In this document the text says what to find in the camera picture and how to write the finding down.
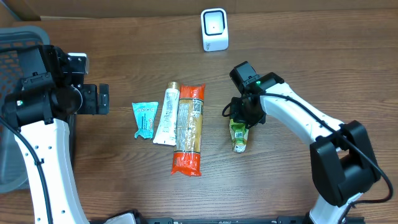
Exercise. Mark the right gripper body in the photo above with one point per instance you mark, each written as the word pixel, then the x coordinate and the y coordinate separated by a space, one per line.
pixel 244 115

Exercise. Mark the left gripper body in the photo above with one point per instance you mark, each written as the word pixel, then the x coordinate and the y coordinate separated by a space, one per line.
pixel 102 99

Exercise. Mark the green snack pouch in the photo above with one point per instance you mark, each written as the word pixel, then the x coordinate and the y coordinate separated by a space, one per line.
pixel 239 136

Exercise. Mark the teal snack packet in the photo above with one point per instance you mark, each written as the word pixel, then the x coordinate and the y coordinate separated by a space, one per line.
pixel 144 113

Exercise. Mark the orange spaghetti packet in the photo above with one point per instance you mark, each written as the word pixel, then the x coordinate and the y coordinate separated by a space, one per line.
pixel 187 152

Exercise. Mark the white tube gold cap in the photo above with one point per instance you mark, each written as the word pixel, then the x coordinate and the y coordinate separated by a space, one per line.
pixel 166 130

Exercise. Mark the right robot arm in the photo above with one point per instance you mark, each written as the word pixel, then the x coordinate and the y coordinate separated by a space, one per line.
pixel 342 159

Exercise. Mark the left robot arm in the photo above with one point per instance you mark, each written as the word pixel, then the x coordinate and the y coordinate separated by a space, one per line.
pixel 52 90

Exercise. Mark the white barcode scanner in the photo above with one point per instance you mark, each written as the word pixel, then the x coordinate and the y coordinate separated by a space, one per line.
pixel 214 29

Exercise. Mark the brown cardboard backdrop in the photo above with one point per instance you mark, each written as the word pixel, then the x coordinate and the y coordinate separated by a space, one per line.
pixel 30 10

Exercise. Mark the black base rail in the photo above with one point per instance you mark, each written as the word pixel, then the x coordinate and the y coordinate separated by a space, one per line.
pixel 278 220

